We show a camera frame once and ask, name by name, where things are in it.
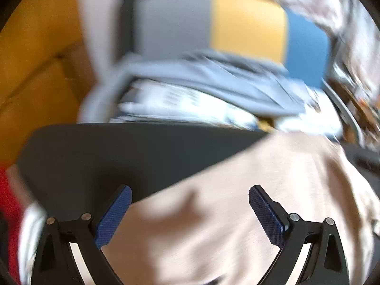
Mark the white deer print cushion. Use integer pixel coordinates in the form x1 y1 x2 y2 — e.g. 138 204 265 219
110 79 342 138

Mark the grey yellow blue armchair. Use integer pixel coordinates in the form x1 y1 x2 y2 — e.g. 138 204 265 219
77 0 366 146

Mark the red cloth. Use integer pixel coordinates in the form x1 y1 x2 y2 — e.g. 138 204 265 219
0 168 24 282

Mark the grey-blue garment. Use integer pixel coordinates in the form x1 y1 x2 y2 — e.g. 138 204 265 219
119 50 309 116

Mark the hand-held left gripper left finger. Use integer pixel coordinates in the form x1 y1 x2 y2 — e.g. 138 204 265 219
31 184 133 285

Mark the white grey towel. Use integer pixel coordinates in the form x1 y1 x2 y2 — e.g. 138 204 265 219
18 203 49 285

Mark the beige knit sweater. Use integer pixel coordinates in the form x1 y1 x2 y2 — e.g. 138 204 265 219
101 132 380 285

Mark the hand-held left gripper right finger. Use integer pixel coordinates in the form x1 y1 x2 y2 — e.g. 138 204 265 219
248 185 350 285

